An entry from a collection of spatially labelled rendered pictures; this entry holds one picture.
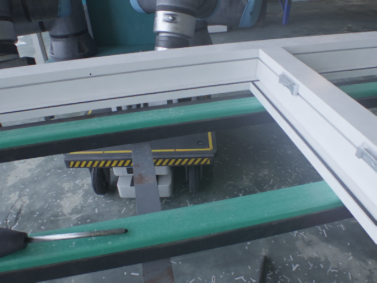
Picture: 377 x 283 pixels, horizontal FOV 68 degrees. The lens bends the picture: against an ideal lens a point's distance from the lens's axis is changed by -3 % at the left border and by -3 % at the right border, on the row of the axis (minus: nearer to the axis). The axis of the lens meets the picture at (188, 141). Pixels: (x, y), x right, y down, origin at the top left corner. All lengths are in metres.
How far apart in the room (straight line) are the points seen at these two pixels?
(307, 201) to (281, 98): 0.20
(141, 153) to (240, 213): 0.21
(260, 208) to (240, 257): 0.98
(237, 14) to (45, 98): 0.69
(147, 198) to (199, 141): 0.94
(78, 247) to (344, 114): 0.33
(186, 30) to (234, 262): 0.96
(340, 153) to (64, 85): 0.43
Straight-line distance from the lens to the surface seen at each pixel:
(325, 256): 1.40
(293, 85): 0.45
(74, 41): 1.21
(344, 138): 0.37
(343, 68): 0.67
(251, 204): 0.33
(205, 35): 1.15
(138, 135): 0.48
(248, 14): 1.02
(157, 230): 0.31
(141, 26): 1.28
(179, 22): 0.64
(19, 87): 0.55
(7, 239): 0.33
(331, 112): 0.39
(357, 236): 1.52
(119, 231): 0.31
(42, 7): 0.90
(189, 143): 1.31
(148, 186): 0.41
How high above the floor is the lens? 1.11
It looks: 37 degrees down
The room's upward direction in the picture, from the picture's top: 2 degrees counter-clockwise
